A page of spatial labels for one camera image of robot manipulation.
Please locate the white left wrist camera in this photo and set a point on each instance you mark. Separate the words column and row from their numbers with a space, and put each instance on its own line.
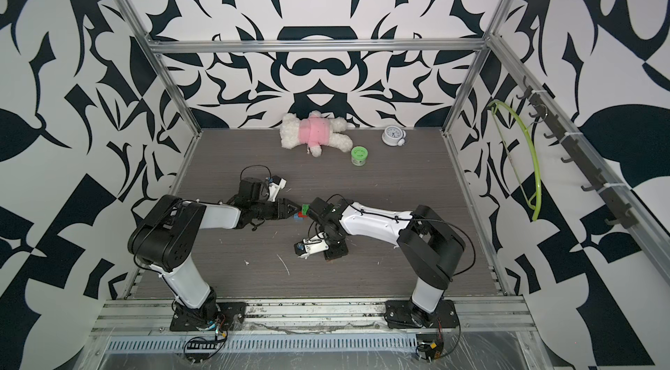
column 275, row 184

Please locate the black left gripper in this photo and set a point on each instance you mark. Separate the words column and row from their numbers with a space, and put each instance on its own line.
column 280, row 207

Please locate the black hook rack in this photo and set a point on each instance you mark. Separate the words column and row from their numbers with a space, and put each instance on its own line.
column 580, row 152

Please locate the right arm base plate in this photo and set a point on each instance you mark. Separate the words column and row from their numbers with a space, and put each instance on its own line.
column 404, row 314

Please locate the green hoop on wall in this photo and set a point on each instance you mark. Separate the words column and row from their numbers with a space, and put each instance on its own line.
column 521, row 154

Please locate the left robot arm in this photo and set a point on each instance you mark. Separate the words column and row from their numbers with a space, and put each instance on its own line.
column 164, row 240

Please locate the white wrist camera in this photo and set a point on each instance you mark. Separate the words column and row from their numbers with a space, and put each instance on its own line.
column 311, row 246
column 275, row 184

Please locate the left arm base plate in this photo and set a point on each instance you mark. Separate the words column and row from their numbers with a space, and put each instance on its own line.
column 219, row 316

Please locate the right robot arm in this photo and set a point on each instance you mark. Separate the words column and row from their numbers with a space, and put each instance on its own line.
column 432, row 247

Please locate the white plush toy pink shirt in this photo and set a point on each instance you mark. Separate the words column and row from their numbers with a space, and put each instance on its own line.
column 315, row 132

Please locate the white small alarm clock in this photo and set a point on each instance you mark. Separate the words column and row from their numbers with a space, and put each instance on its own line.
column 394, row 136

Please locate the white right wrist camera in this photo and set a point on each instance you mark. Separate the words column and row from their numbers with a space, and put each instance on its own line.
column 311, row 246

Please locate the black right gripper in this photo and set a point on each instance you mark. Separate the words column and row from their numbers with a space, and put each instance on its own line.
column 334, row 251

